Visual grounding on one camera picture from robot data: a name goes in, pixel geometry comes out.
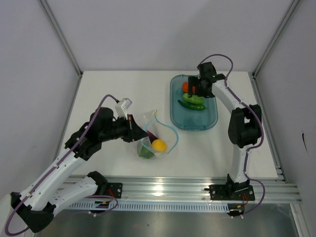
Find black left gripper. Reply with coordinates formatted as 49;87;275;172
100;114;148;143

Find orange tomato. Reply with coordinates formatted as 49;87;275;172
182;81;195;94

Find green cucumber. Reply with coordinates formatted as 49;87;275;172
182;93;204;105

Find purple eggplant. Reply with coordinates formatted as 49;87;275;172
147;131;158;143

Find green bell pepper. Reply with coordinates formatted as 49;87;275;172
137;143;155;159

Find yellow lemon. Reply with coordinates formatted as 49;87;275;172
152;139;167;152

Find dark green chili pepper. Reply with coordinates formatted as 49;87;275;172
178;100;207;111

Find clear zip top bag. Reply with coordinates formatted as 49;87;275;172
125;111;179;159

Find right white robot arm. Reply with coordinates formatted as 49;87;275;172
188;62;263;200

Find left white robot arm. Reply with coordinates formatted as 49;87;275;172
10;107;148;233

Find teal plastic tub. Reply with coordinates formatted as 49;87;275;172
170;75;218;131

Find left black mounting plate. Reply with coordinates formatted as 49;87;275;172
105;183;123;199

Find black mounting plate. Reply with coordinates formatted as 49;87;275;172
105;183;123;199
203;184;255;201

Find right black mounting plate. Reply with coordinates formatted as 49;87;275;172
203;184;255;201

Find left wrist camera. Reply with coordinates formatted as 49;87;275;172
115;98;132;119

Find white slotted cable duct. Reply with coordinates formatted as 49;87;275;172
68;200;229;213

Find right aluminium frame post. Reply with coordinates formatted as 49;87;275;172
252;0;303;79

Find aluminium frame post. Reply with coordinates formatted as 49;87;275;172
38;0;83;77
252;0;303;79

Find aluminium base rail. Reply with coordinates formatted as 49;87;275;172
56;174;303;204

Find left aluminium frame post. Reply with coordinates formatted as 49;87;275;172
38;0;83;77

